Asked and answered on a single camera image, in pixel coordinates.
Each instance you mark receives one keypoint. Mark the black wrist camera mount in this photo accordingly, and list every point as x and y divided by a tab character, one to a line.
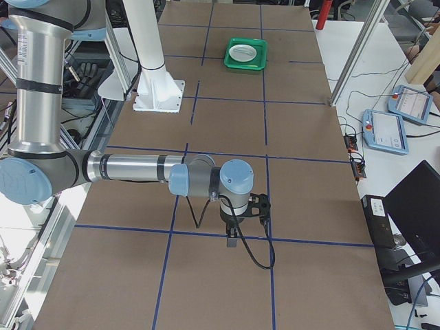
259	206

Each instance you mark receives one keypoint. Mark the orange black electronics board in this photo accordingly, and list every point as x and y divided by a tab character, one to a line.
351	143

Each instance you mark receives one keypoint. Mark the wooden beam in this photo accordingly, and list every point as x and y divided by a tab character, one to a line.
426	60

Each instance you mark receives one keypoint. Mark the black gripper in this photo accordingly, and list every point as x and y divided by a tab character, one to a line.
229	218

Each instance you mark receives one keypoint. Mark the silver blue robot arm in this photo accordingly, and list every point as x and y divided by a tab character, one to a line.
38	166

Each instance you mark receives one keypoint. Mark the red cylinder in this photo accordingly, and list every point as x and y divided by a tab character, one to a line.
323	14

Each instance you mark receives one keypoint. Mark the white plate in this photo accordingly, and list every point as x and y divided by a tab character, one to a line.
242	53

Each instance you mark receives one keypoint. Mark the black laptop computer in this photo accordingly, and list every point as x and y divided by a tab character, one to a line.
413	205

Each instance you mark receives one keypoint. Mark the black monitor stand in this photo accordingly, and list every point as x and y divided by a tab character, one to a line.
400	275

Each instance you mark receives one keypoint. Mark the aluminium frame post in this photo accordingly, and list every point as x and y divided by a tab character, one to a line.
366	32

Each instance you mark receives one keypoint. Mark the near blue teach pendant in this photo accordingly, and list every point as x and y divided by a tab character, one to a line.
384	131

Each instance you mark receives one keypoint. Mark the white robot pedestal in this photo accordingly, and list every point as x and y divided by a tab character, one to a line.
140	53

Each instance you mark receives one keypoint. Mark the black box device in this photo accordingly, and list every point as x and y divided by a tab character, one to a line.
377	221

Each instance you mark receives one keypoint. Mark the far blue teach pendant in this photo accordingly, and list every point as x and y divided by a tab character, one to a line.
410	104

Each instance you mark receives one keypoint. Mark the green plastic tray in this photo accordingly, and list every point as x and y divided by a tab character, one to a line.
257	64

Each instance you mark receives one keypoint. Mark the blue teach pendant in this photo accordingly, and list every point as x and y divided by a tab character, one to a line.
384	131
410	104

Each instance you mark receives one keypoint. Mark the brown paper table cover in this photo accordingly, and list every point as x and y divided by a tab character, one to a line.
141	258

